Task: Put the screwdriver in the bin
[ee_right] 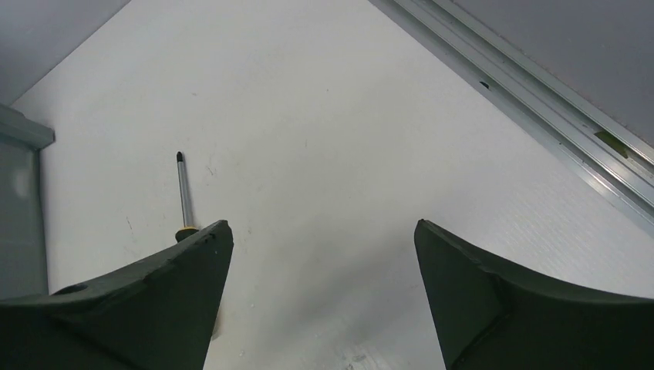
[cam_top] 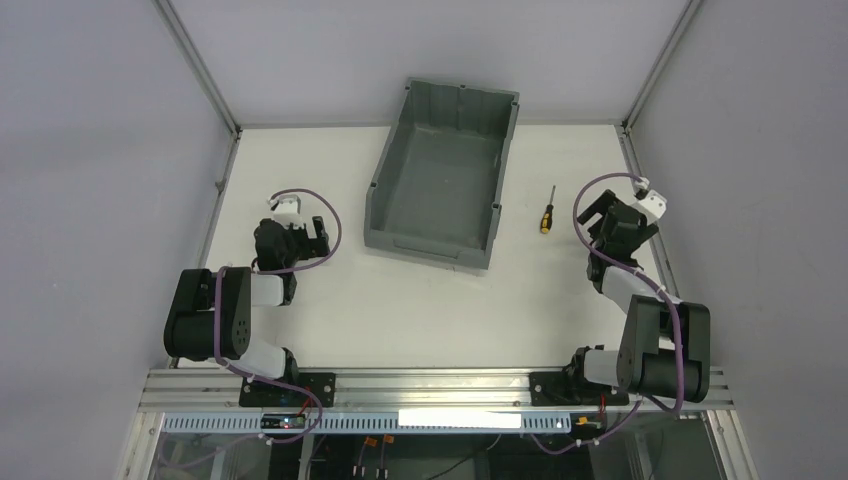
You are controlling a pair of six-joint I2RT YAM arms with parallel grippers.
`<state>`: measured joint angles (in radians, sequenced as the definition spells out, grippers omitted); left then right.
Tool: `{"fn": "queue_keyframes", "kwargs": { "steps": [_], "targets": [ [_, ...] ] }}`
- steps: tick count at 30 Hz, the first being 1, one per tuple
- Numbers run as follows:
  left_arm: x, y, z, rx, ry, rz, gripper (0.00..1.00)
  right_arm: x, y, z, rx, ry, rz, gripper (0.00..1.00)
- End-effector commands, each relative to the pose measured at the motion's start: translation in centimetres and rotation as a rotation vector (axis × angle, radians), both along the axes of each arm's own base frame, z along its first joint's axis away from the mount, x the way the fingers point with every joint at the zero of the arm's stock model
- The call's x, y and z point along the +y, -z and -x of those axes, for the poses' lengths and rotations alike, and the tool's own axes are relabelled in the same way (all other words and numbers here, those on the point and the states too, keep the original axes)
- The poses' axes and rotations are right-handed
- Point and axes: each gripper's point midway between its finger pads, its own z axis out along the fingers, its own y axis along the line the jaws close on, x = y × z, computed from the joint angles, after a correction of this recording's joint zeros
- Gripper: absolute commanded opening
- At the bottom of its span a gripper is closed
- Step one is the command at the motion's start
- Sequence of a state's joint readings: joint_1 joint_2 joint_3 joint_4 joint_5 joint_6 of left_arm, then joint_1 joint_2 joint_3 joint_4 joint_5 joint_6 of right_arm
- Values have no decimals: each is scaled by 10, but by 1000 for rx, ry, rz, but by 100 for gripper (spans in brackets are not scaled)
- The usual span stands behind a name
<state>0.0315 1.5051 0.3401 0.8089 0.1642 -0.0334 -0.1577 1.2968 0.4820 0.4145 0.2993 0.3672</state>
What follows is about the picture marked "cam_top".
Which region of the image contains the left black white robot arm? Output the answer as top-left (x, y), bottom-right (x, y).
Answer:
top-left (163, 216), bottom-right (330, 385)

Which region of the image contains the aluminium frame post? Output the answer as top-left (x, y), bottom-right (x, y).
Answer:
top-left (620, 0), bottom-right (702, 133)
top-left (152, 0), bottom-right (241, 136)

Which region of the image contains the grey slotted cable duct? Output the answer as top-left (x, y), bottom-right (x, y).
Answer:
top-left (162, 409), bottom-right (572, 435)

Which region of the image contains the left aluminium frame post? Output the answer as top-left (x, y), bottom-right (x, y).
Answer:
top-left (152, 0), bottom-right (241, 136)

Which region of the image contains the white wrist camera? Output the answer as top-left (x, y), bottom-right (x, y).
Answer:
top-left (268, 194), bottom-right (304, 228)
top-left (632, 189), bottom-right (668, 224)

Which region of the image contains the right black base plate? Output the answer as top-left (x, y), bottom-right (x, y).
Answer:
top-left (528, 371), bottom-right (630, 407)

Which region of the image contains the right aluminium frame post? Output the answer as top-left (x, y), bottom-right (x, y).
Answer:
top-left (620, 0), bottom-right (702, 133)

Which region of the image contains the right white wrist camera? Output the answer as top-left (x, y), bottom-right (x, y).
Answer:
top-left (632, 189), bottom-right (668, 224)

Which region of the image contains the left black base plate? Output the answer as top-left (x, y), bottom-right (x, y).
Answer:
top-left (238, 371), bottom-right (337, 408)

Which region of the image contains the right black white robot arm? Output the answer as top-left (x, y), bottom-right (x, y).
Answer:
top-left (565, 190), bottom-right (711, 403)

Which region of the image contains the aluminium front rail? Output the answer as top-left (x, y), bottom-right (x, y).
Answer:
top-left (137, 367), bottom-right (735, 414)

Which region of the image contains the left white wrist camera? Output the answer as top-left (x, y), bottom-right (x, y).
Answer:
top-left (268, 194), bottom-right (304, 228)

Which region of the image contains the grey plastic storage bin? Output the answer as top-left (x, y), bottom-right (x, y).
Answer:
top-left (363, 77), bottom-right (520, 270)

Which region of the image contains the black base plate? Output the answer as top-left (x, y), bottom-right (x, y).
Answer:
top-left (238, 371), bottom-right (337, 408)
top-left (528, 371), bottom-right (630, 407)

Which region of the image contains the black yellow handled screwdriver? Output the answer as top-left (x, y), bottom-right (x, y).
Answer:
top-left (539, 185), bottom-right (556, 234)

